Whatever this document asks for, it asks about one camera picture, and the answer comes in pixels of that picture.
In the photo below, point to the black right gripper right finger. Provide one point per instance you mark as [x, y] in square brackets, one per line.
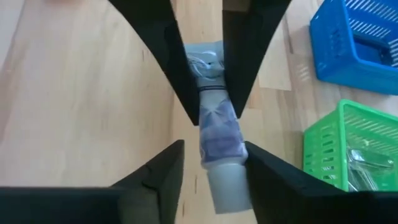
[311, 202]

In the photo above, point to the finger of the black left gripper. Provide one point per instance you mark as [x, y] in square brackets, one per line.
[248, 37]
[164, 40]

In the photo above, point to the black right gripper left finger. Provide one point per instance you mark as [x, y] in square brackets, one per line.
[93, 205]

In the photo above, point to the silver toiletry pack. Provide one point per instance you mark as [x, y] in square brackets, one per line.
[362, 182]
[370, 161]

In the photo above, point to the white blue toothpaste tube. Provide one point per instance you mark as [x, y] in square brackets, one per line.
[220, 140]

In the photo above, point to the green plastic basket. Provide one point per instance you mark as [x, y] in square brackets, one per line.
[323, 146]

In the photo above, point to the blue plastic basket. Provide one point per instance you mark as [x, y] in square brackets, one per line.
[332, 46]

